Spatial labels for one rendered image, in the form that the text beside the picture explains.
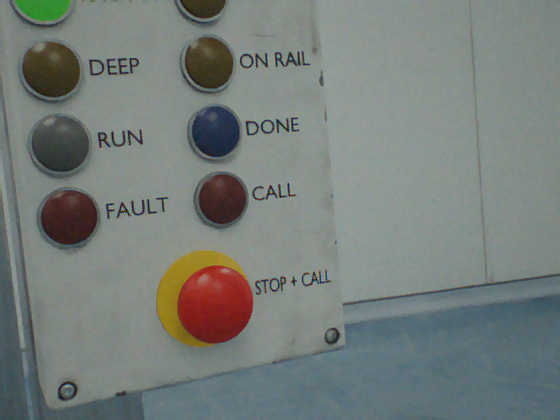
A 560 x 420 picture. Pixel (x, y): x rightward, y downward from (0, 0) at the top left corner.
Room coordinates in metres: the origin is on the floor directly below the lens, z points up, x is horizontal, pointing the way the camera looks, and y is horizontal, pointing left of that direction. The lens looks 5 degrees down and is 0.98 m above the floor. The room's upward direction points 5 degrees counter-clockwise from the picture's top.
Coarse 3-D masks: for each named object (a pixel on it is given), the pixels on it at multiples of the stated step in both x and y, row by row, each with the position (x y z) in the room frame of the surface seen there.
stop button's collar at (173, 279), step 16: (192, 256) 0.40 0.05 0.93; (208, 256) 0.40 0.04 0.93; (224, 256) 0.41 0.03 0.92; (176, 272) 0.39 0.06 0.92; (192, 272) 0.40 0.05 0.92; (240, 272) 0.41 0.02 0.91; (320, 272) 0.43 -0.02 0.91; (160, 288) 0.39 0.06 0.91; (176, 288) 0.39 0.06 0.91; (272, 288) 0.42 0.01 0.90; (160, 304) 0.39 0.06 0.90; (176, 304) 0.39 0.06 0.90; (160, 320) 0.39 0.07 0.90; (176, 320) 0.39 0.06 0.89; (176, 336) 0.39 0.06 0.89
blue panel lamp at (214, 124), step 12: (216, 108) 0.40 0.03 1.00; (204, 120) 0.40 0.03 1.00; (216, 120) 0.40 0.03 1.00; (228, 120) 0.40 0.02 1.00; (192, 132) 0.40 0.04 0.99; (204, 132) 0.40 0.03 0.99; (216, 132) 0.40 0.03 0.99; (228, 132) 0.40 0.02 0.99; (204, 144) 0.40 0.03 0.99; (216, 144) 0.40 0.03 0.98; (228, 144) 0.40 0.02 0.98; (216, 156) 0.40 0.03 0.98
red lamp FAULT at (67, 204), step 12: (60, 192) 0.37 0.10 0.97; (72, 192) 0.37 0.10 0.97; (48, 204) 0.37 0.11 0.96; (60, 204) 0.37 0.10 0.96; (72, 204) 0.37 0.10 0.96; (84, 204) 0.37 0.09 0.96; (48, 216) 0.37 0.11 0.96; (60, 216) 0.37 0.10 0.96; (72, 216) 0.37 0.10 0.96; (84, 216) 0.37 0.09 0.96; (96, 216) 0.38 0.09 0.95; (48, 228) 0.37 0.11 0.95; (60, 228) 0.37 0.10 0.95; (72, 228) 0.37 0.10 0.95; (84, 228) 0.37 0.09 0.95; (60, 240) 0.37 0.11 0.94; (72, 240) 0.37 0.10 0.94
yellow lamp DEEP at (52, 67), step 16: (32, 48) 0.37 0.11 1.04; (48, 48) 0.37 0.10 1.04; (64, 48) 0.37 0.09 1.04; (32, 64) 0.37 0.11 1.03; (48, 64) 0.37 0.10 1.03; (64, 64) 0.37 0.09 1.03; (32, 80) 0.37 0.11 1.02; (48, 80) 0.37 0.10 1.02; (64, 80) 0.37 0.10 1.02; (48, 96) 0.37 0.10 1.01
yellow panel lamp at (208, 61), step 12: (192, 48) 0.40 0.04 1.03; (204, 48) 0.40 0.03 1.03; (216, 48) 0.40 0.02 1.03; (228, 48) 0.41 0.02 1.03; (192, 60) 0.40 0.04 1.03; (204, 60) 0.40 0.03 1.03; (216, 60) 0.40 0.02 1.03; (228, 60) 0.41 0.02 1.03; (192, 72) 0.40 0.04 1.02; (204, 72) 0.40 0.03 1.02; (216, 72) 0.40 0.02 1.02; (228, 72) 0.41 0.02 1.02; (204, 84) 0.40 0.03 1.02; (216, 84) 0.40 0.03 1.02
